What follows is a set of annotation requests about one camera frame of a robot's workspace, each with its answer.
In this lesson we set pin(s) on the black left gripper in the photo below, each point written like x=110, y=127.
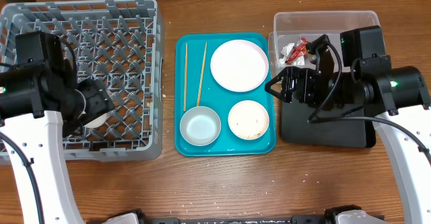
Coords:
x=100, y=102

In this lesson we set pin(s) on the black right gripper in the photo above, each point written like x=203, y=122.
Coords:
x=307, y=79

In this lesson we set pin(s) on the white paper napkin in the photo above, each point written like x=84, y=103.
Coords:
x=285, y=53

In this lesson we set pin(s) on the red snack wrapper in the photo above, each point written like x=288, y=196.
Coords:
x=299, y=50

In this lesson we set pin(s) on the small white bowl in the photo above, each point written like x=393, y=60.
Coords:
x=247, y=109

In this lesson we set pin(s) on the white cup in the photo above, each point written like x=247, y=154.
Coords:
x=99, y=121

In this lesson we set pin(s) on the cooked rice leftovers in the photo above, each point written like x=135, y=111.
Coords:
x=249, y=129

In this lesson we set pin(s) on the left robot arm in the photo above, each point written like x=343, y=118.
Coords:
x=41, y=103

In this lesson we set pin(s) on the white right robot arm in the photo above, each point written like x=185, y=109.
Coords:
x=359, y=108

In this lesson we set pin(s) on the black waste tray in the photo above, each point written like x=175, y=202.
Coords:
x=294, y=128

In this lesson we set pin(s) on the grey dishwasher rack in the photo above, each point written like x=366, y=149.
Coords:
x=120, y=42

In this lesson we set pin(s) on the large white round plate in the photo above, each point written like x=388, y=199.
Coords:
x=239, y=65

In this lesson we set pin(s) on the clear plastic bin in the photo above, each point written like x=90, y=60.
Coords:
x=289, y=27

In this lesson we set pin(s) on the right wooden chopstick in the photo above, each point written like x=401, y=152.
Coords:
x=201, y=75

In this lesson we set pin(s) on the wooden chopstick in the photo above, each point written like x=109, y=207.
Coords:
x=185, y=79
x=201, y=75

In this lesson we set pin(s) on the teal plastic tray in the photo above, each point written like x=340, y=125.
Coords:
x=217, y=98

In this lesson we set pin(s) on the grey metal bowl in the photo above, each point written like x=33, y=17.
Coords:
x=200, y=126

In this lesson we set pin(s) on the left wooden chopstick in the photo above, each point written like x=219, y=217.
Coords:
x=185, y=79

